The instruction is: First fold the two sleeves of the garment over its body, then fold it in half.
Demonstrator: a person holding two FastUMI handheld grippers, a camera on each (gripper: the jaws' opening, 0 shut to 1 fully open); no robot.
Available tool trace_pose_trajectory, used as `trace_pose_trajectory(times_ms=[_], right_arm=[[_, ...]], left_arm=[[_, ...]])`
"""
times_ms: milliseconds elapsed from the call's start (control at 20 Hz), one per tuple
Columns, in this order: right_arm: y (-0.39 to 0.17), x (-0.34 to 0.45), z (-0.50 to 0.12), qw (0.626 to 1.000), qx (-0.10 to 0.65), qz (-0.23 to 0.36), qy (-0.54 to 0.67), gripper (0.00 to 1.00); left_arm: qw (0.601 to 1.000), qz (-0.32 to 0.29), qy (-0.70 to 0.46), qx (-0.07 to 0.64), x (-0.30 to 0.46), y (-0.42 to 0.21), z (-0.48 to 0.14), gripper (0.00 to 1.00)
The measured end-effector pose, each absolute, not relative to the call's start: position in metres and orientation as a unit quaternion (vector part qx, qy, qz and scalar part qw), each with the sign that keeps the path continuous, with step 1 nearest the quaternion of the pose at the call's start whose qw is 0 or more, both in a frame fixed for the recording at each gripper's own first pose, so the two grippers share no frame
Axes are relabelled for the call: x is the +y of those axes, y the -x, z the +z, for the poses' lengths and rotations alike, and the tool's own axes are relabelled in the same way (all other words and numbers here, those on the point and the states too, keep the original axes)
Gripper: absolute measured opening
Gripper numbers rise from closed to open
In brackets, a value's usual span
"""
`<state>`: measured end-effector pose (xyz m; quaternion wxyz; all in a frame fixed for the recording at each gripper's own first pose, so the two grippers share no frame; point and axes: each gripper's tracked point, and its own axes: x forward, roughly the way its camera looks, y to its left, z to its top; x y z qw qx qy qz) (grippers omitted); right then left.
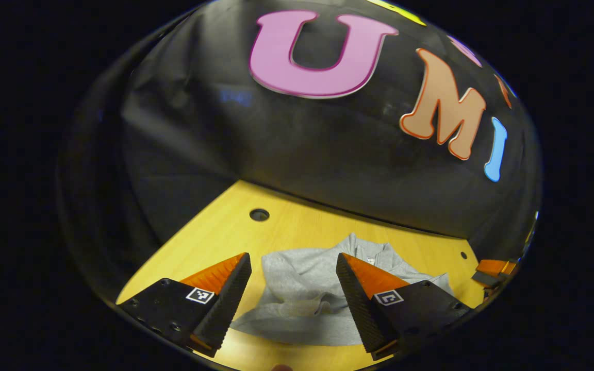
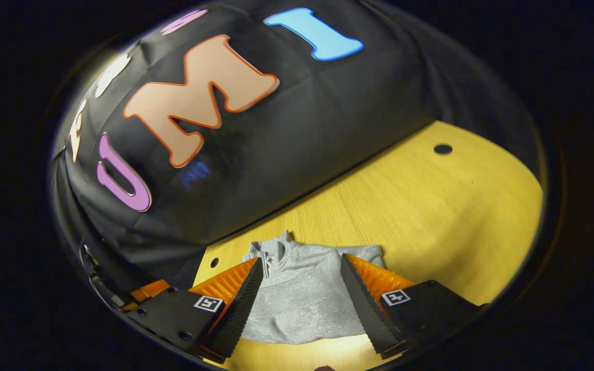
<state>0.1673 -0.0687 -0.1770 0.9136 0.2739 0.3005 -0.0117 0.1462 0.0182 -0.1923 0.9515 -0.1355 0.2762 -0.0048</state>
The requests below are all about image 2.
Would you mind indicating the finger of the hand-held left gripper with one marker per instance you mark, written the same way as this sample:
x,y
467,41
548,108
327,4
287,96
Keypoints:
x,y
150,291

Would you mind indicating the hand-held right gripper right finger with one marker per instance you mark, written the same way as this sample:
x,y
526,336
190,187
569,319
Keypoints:
x,y
368,309

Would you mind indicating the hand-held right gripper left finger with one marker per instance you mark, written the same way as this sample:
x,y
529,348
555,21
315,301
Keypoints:
x,y
240,309

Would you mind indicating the grey zip-neck sweatshirt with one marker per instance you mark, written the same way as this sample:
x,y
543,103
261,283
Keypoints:
x,y
302,304

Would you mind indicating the black backdrop cloth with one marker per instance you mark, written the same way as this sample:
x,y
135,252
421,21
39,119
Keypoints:
x,y
302,144

